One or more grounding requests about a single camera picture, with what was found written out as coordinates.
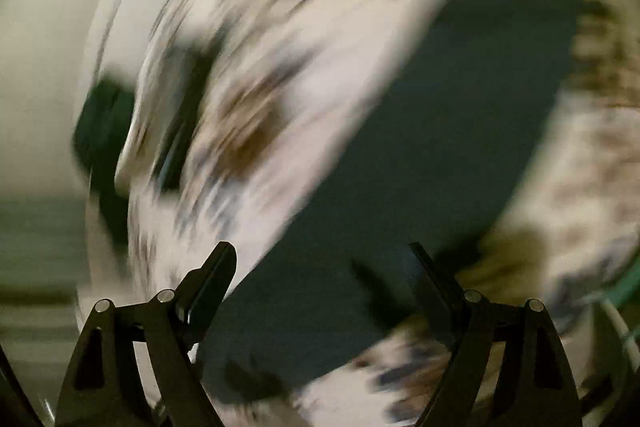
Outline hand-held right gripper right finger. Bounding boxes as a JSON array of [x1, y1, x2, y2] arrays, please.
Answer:
[[408, 242, 584, 427]]

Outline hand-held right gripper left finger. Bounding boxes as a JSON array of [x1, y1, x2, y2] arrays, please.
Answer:
[[54, 241, 238, 427]]

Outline dark green pants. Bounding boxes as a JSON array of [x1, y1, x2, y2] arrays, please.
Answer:
[[198, 0, 586, 408]]

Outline patterned white brown blanket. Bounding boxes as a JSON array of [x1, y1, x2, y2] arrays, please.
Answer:
[[75, 0, 640, 427]]

